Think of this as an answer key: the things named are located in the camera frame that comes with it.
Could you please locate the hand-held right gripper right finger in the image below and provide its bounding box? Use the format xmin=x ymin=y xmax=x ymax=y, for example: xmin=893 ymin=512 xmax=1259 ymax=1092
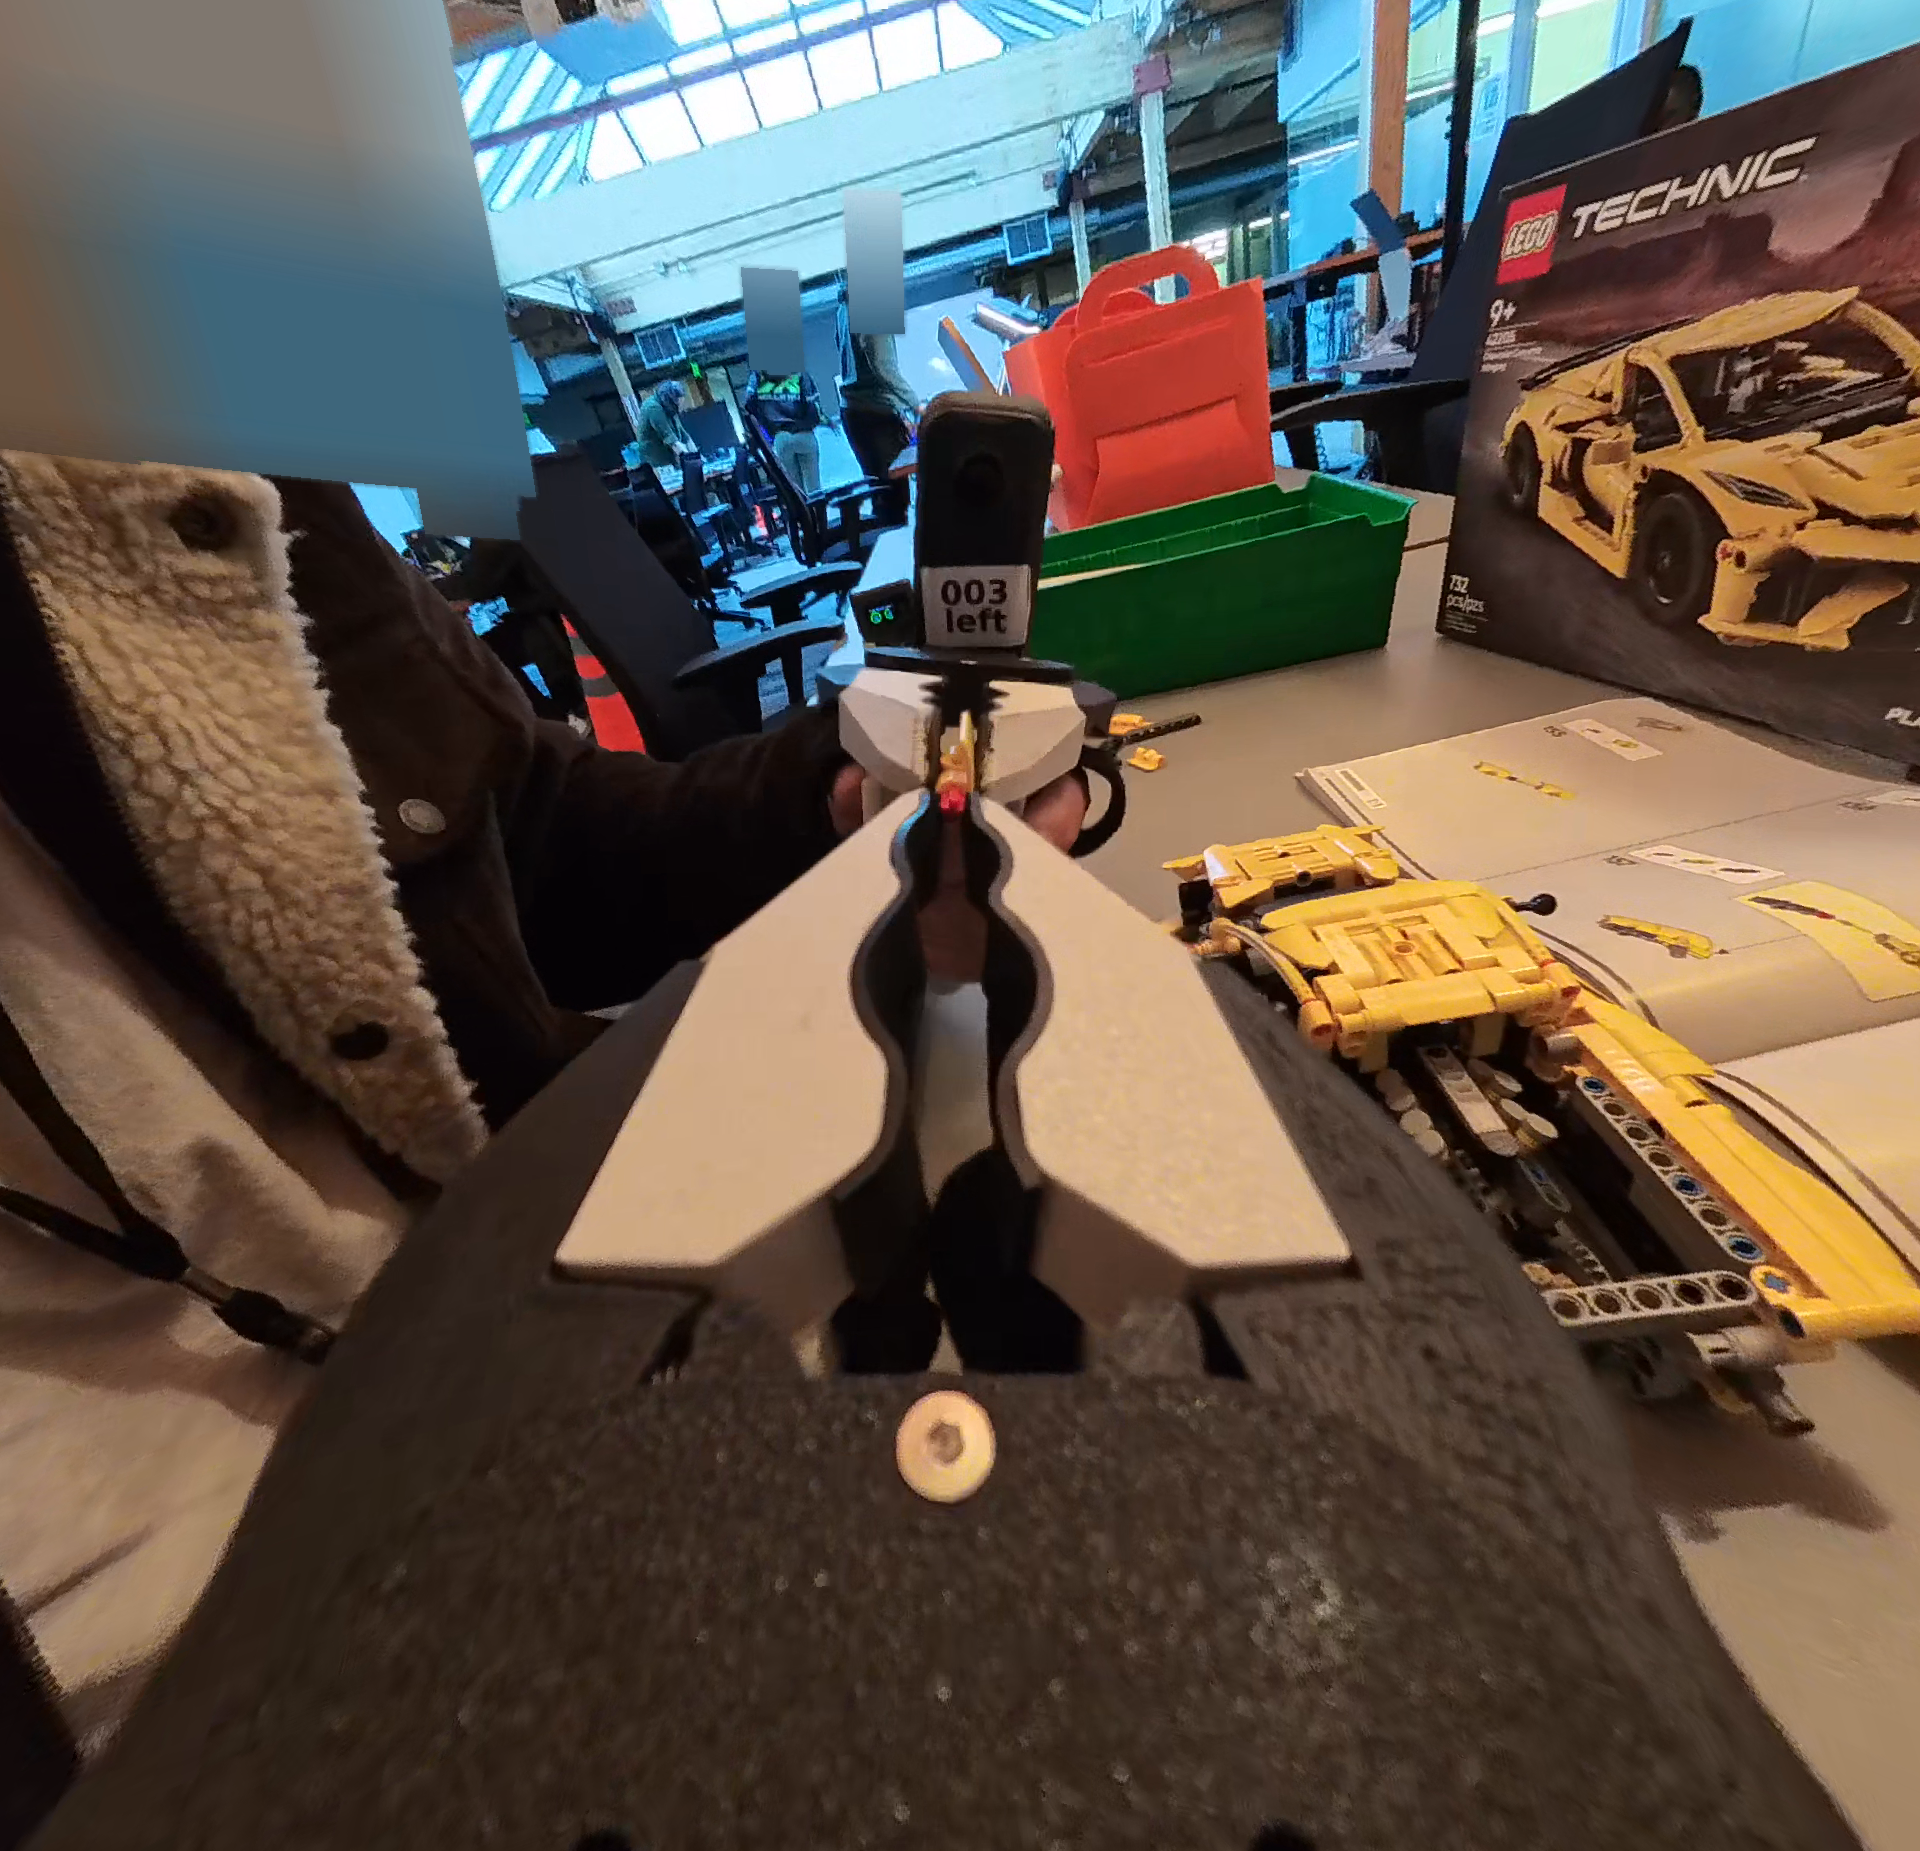
xmin=975 ymin=802 xmax=1360 ymax=1351

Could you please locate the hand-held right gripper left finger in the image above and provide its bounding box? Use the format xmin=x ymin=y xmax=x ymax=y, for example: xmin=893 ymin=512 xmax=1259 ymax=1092
xmin=551 ymin=802 xmax=932 ymax=1376

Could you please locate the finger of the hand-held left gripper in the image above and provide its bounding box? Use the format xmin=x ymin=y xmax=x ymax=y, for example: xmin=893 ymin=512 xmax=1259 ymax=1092
xmin=975 ymin=680 xmax=1089 ymax=812
xmin=839 ymin=677 xmax=950 ymax=822

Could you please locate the yellow brick car model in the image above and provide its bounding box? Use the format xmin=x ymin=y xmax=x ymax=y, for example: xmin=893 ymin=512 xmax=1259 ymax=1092
xmin=1162 ymin=822 xmax=1920 ymax=1431

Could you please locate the grey desk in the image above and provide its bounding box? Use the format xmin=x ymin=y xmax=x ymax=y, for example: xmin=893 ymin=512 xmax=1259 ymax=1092
xmin=810 ymin=487 xmax=1920 ymax=1851

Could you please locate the person's left hand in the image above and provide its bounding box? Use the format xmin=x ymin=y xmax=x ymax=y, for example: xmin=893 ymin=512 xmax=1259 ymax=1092
xmin=830 ymin=760 xmax=1091 ymax=984

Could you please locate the orange bag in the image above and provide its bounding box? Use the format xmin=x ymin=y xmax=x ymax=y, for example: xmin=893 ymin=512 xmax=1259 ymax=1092
xmin=1004 ymin=241 xmax=1276 ymax=533

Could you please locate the green plastic bin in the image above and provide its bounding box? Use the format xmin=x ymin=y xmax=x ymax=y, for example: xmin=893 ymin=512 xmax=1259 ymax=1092
xmin=1027 ymin=472 xmax=1416 ymax=701

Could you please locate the orange safety cone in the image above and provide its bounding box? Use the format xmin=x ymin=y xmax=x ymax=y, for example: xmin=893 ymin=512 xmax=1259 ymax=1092
xmin=578 ymin=650 xmax=649 ymax=757

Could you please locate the black office chair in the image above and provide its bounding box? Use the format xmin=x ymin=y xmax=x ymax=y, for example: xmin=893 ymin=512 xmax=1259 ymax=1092
xmin=1272 ymin=17 xmax=1705 ymax=476
xmin=519 ymin=446 xmax=865 ymax=749

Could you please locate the instruction booklet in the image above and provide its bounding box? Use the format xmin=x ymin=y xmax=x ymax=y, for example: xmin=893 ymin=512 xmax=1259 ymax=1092
xmin=1296 ymin=695 xmax=1920 ymax=1283

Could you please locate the brick car set box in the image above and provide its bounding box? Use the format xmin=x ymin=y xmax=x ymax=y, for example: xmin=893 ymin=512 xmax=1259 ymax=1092
xmin=1437 ymin=43 xmax=1920 ymax=764

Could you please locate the black jacket drawstring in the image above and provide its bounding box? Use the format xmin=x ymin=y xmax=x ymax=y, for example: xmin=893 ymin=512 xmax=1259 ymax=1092
xmin=0 ymin=1010 xmax=335 ymax=1363

